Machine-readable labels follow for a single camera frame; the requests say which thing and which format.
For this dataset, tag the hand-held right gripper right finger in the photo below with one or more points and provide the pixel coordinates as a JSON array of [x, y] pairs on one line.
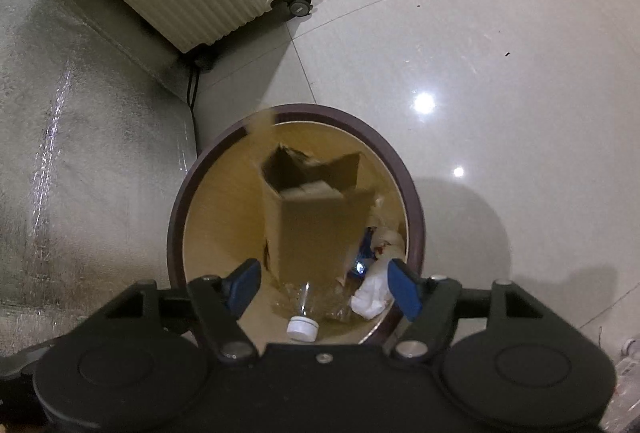
[[404, 289]]

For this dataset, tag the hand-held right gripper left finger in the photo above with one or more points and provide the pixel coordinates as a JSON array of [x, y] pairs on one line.
[[245, 282]]

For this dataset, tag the white tissue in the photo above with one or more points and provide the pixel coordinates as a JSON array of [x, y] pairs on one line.
[[372, 295], [390, 240]]

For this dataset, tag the crushed blue drink can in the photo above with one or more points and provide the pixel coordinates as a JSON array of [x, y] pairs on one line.
[[367, 258]]

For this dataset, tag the crushed clear plastic bottle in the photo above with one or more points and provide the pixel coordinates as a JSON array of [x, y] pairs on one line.
[[302, 328]]

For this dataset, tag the brown cardboard box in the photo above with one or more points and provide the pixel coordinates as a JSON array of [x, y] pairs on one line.
[[315, 228]]

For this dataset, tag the yellow plastic bucket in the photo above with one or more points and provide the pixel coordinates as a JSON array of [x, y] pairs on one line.
[[225, 193]]

